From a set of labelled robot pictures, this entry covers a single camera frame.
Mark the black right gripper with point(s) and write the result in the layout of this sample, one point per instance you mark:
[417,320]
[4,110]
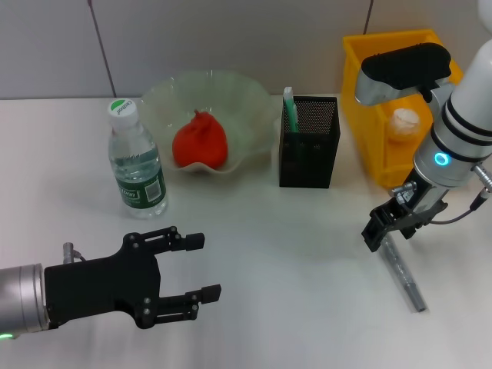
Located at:
[421,200]

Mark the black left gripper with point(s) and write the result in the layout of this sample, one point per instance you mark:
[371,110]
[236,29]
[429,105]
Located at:
[104,284]

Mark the grey pen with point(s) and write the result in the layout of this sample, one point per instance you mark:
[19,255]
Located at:
[403,276]

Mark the white paper ball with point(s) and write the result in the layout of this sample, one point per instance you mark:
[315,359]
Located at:
[403,123]

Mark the clear green-label water bottle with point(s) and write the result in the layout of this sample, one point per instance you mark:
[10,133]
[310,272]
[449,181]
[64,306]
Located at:
[136,173]

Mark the red-orange toy orange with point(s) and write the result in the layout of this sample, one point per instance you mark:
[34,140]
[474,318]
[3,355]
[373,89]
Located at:
[200,142]

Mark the green utility knife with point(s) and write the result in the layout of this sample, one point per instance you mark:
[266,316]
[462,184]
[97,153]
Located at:
[290,111]

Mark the black mesh pen holder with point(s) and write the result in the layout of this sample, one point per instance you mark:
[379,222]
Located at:
[307,161]

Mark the green frosted glass fruit bowl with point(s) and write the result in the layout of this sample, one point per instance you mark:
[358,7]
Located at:
[242,104]

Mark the yellow plastic storage bin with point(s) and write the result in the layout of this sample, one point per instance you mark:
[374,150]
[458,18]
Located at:
[369,127]

